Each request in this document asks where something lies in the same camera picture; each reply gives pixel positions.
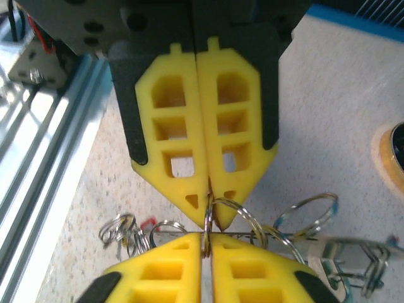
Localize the blue table edge strip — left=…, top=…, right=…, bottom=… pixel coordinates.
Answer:
left=307, top=4, right=404, bottom=32

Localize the metal key holder bar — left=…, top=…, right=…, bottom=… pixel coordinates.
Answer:
left=154, top=229, right=392, bottom=285

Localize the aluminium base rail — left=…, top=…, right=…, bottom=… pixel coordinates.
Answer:
left=0, top=18, right=111, bottom=282

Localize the gold wire glass rack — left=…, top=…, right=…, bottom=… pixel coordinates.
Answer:
left=372, top=121, right=404, bottom=193

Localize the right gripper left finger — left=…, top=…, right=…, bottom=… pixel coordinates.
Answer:
left=75, top=235, right=203, bottom=303

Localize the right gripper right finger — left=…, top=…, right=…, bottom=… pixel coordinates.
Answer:
left=210, top=235, right=340, bottom=303

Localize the silver split keyring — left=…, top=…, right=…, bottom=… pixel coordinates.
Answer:
left=263, top=225, right=306, bottom=264
left=213, top=197, right=269, bottom=250
left=203, top=193, right=215, bottom=259
left=99, top=213, right=136, bottom=246
left=273, top=192, right=338, bottom=237
left=150, top=220, right=187, bottom=250

